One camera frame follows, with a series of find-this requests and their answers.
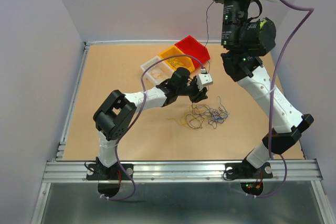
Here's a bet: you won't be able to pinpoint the white plastic bin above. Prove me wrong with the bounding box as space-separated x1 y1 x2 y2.
140 56 174 86

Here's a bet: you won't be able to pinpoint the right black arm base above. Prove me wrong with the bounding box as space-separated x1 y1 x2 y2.
223 162 273 181

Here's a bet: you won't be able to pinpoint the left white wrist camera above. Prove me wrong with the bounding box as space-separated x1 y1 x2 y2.
196 68 213 91

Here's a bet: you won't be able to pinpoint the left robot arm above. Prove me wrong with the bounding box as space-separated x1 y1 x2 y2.
93 67 213 179

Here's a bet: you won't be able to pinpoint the yellow plastic bin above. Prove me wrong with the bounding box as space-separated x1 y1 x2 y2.
158 45 195 73

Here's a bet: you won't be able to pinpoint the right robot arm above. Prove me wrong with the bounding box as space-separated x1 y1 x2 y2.
213 0 313 179

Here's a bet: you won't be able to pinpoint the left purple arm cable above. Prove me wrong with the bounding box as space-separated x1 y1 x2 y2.
114 55 208 201

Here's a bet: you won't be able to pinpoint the aluminium front rail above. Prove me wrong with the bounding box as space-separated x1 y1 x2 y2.
42 159 323 184

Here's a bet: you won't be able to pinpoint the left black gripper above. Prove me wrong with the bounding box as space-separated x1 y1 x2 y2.
176 75 208 103

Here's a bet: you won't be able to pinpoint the red plastic bin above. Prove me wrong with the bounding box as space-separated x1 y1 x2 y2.
175 35 210 63

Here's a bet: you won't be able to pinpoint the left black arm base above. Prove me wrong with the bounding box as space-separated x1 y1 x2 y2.
84 163 133 181

